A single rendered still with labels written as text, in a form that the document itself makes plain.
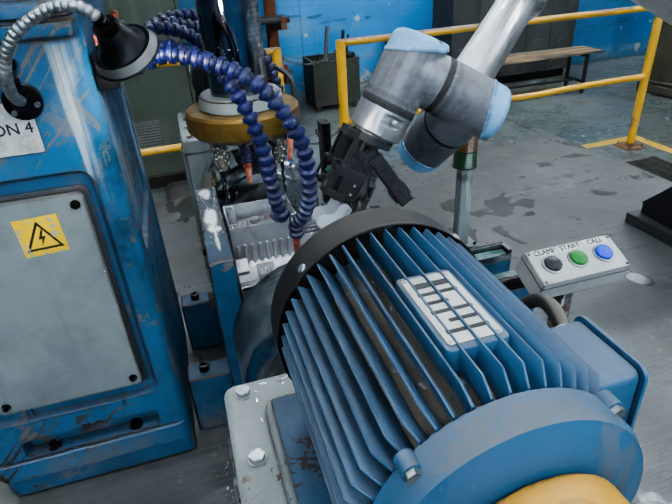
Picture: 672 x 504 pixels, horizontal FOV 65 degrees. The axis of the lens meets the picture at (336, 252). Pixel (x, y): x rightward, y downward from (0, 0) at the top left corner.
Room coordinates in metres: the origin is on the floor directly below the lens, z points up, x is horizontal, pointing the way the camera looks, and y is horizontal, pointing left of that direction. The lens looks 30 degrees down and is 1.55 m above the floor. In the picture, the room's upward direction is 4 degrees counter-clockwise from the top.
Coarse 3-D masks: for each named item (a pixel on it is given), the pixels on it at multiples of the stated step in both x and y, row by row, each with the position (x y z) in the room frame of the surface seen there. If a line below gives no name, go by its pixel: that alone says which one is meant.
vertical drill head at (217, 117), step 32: (224, 0) 0.81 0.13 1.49; (256, 0) 0.84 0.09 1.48; (224, 32) 0.81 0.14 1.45; (256, 32) 0.83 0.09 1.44; (256, 64) 0.82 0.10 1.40; (224, 96) 0.81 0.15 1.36; (256, 96) 0.81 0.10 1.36; (288, 96) 0.89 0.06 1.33; (192, 128) 0.80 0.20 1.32; (224, 128) 0.76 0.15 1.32; (224, 160) 0.79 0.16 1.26
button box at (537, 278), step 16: (592, 240) 0.79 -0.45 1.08; (608, 240) 0.80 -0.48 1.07; (528, 256) 0.76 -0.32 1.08; (544, 256) 0.76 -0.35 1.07; (560, 256) 0.76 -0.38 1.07; (592, 256) 0.76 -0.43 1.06; (624, 256) 0.76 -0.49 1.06; (528, 272) 0.75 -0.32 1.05; (544, 272) 0.73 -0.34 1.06; (560, 272) 0.73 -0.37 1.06; (576, 272) 0.73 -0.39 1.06; (592, 272) 0.73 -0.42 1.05; (608, 272) 0.74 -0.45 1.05; (624, 272) 0.75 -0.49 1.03; (528, 288) 0.74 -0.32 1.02; (544, 288) 0.71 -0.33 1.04; (560, 288) 0.72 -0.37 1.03; (576, 288) 0.74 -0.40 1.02
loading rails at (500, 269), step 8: (472, 248) 1.04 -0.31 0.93; (480, 248) 1.04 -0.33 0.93; (488, 248) 1.05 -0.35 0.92; (496, 248) 1.05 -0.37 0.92; (504, 248) 1.04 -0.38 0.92; (480, 256) 1.02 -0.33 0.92; (488, 256) 1.02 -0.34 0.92; (496, 256) 1.02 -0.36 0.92; (504, 256) 1.02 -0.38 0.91; (488, 264) 1.01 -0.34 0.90; (496, 264) 1.02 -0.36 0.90; (504, 264) 1.02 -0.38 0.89; (496, 272) 1.02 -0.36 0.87; (504, 272) 0.95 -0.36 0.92; (512, 272) 0.95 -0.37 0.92; (504, 280) 0.91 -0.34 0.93; (512, 280) 0.91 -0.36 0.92; (520, 280) 0.92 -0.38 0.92; (512, 288) 0.91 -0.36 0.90; (520, 288) 0.92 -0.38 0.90; (520, 296) 0.92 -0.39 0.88
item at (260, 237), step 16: (224, 208) 0.88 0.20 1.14; (240, 208) 0.89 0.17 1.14; (256, 208) 0.90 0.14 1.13; (288, 208) 0.89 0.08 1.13; (240, 224) 0.87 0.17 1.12; (256, 224) 0.80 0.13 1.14; (272, 224) 0.81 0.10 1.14; (288, 224) 0.82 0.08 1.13; (240, 240) 0.79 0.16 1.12; (256, 240) 0.80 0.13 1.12; (272, 240) 0.81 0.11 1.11; (288, 240) 0.81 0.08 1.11; (240, 256) 0.79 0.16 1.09; (256, 256) 0.80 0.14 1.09; (272, 256) 0.81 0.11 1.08
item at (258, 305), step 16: (272, 272) 0.64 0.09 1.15; (256, 288) 0.62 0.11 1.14; (272, 288) 0.60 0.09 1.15; (256, 304) 0.59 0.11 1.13; (240, 320) 0.60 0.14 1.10; (256, 320) 0.56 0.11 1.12; (240, 336) 0.58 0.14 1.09; (256, 336) 0.54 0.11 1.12; (272, 336) 0.51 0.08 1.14; (240, 352) 0.56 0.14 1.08; (256, 352) 0.51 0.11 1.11; (272, 352) 0.49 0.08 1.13; (240, 368) 0.55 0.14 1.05; (256, 368) 0.49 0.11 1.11; (272, 368) 0.47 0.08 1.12
